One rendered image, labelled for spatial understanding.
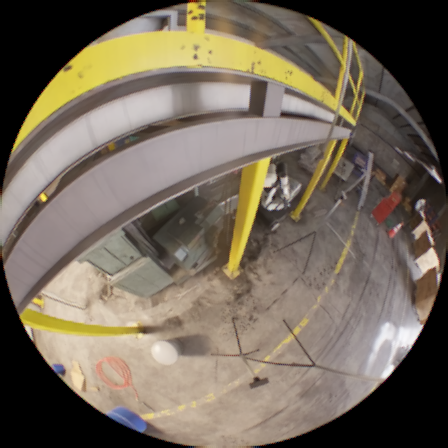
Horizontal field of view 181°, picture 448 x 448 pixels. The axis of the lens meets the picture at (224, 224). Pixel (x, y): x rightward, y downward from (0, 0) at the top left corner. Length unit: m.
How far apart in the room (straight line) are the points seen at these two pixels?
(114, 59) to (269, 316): 2.30
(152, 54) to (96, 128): 0.53
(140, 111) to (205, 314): 2.08
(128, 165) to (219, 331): 1.93
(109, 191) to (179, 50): 0.40
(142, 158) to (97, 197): 0.17
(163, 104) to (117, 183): 0.54
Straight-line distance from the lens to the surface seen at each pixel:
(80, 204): 0.47
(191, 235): 1.33
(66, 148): 0.86
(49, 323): 1.30
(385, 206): 5.07
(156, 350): 1.82
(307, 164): 4.67
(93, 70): 0.36
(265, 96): 0.60
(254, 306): 2.04
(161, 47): 0.38
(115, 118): 0.81
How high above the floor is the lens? 1.99
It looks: 54 degrees down
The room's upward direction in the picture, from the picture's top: 3 degrees clockwise
